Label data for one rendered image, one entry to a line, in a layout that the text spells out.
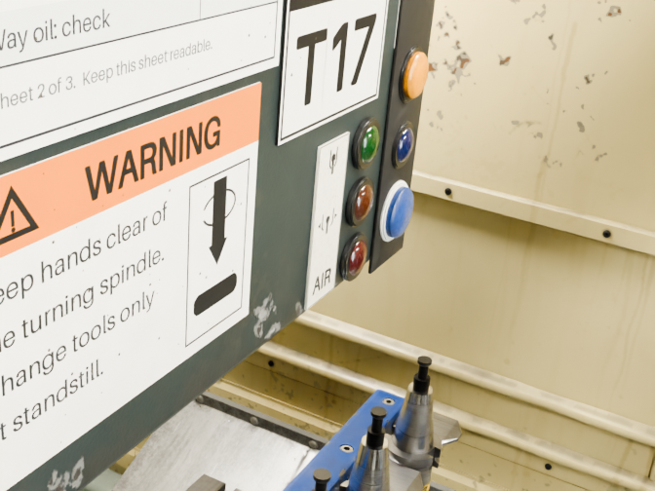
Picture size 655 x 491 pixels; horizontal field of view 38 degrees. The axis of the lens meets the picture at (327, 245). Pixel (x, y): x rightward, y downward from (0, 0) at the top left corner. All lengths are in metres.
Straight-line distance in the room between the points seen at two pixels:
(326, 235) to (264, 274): 0.06
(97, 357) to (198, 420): 1.36
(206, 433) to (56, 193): 1.40
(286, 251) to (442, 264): 0.94
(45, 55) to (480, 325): 1.15
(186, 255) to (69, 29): 0.11
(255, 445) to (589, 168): 0.75
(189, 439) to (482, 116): 0.77
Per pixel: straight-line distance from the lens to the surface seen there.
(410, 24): 0.50
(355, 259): 0.50
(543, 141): 1.26
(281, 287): 0.44
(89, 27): 0.29
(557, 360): 1.37
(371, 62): 0.47
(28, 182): 0.28
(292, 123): 0.41
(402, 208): 0.53
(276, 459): 1.62
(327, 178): 0.45
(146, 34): 0.31
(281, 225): 0.42
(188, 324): 0.38
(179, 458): 1.66
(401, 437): 1.01
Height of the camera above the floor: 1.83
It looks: 25 degrees down
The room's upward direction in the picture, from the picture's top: 5 degrees clockwise
